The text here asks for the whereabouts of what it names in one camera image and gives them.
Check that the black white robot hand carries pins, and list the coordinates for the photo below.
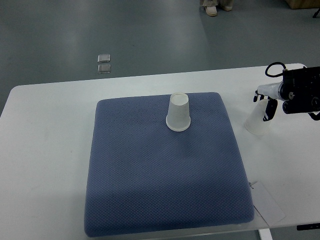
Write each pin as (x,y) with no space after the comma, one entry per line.
(272,92)

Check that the white paper cup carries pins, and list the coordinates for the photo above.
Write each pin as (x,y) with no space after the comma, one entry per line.
(255,123)
(178,114)

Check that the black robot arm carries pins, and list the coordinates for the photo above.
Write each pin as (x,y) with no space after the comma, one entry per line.
(300,91)

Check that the black tripod leg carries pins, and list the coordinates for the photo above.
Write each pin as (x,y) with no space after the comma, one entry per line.
(316,13)

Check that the cardboard box corner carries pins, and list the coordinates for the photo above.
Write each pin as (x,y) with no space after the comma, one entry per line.
(303,4)

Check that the person's beige shoe right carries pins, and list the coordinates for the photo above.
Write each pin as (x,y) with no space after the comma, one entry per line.
(226,7)

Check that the person's beige shoe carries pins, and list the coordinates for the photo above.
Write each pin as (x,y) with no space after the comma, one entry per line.
(226,7)
(211,11)

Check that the white paper cup on cushion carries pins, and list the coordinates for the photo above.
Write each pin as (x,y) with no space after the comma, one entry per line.
(178,114)

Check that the person's beige shoe left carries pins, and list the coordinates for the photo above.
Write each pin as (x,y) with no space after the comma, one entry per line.
(211,11)

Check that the white paper tag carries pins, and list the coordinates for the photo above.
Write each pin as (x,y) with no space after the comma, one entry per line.
(266,205)

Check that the black table control panel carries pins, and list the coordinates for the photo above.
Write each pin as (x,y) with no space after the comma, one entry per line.
(306,227)

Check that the white table leg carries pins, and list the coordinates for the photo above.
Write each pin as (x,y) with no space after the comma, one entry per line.
(265,234)

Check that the blue textured cushion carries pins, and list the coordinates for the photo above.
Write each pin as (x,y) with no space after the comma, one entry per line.
(144,177)

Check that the lower floor outlet plate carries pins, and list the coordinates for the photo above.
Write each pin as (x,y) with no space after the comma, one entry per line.
(104,68)

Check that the floor outlet plate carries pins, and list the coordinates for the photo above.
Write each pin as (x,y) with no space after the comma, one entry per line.
(103,58)
(104,68)

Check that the upper floor outlet plate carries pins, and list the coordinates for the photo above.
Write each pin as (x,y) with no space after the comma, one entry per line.
(103,58)

